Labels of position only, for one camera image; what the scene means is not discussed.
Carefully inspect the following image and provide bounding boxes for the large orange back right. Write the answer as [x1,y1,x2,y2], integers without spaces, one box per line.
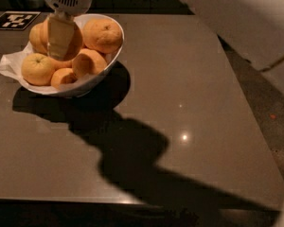
[82,19,123,54]

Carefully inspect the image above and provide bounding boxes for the orange hidden at back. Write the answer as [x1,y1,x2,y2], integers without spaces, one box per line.
[49,58,72,70]

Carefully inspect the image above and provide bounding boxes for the small orange front bottom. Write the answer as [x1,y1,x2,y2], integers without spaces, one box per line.
[51,68,77,89]

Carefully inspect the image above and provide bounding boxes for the black white marker tag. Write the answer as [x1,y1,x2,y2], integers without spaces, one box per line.
[0,11,41,31]

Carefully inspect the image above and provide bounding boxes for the white paper liner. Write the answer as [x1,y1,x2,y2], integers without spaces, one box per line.
[0,43,122,97]

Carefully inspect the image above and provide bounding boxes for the yellowish orange front left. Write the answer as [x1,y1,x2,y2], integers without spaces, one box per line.
[21,53,55,86]

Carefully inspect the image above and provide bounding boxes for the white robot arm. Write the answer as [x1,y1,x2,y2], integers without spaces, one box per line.
[81,0,284,211]

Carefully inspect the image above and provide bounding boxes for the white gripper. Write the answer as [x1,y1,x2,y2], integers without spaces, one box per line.
[45,0,92,61]

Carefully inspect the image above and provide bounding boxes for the white bowl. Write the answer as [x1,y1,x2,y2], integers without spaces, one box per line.
[13,14,124,97]

